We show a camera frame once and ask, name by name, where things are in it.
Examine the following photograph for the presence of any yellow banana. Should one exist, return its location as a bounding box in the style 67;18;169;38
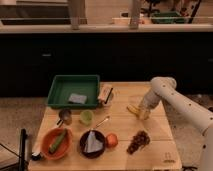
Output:
127;104;141;117

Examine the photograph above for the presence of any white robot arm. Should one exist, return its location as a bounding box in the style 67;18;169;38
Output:
139;77;213;171

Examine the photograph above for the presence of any dark grape bunch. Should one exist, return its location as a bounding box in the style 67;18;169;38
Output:
127;131;150;154

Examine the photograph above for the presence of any metal spoon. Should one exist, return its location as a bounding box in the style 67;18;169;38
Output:
91;116;110;130

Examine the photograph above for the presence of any orange fruit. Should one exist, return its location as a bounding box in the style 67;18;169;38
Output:
106;133;118;148

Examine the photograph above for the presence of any wooden brush block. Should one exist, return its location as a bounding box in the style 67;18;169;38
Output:
98;84;113;106

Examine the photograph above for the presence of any black bowl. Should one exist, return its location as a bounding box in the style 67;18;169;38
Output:
79;130;106;159

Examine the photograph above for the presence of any light green cup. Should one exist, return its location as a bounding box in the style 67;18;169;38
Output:
80;110;93;126

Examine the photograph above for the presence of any grey folded cloth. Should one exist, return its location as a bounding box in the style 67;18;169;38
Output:
84;131;105;153

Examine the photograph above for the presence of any grey sponge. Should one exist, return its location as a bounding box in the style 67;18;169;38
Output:
68;93;87;104

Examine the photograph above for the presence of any metal measuring cup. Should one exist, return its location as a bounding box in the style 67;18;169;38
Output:
56;109;72;127

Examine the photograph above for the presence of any green plastic tray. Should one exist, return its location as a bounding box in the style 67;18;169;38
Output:
47;75;100;109

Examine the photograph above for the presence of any orange bowl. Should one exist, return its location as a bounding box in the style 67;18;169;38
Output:
41;128;72;160

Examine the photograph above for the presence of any green cucumber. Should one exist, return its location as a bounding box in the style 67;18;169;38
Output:
49;129;67;154

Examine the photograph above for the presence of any black pole stand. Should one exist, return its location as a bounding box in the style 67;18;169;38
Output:
19;129;27;171

